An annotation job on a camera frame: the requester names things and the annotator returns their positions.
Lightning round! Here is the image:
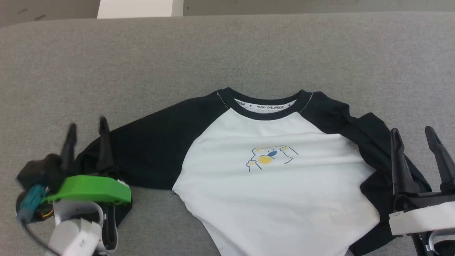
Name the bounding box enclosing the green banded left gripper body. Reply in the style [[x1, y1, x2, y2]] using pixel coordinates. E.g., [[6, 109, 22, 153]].
[[43, 174, 133, 228]]

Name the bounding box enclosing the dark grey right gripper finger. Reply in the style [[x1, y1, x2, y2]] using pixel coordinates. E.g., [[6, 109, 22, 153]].
[[390, 128, 421, 196], [425, 126, 455, 193]]

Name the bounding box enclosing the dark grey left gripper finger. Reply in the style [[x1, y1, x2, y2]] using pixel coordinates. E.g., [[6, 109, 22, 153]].
[[60, 123, 78, 175], [95, 117, 115, 175]]

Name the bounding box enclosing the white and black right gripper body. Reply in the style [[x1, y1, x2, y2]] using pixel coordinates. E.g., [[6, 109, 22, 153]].
[[389, 191, 455, 236]]

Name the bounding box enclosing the black and white raglan shirt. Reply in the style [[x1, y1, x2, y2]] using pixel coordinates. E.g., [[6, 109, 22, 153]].
[[73, 87, 433, 256]]

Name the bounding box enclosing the white cabinet block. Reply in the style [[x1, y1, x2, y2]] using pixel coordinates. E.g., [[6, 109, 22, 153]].
[[97, 0, 184, 19]]

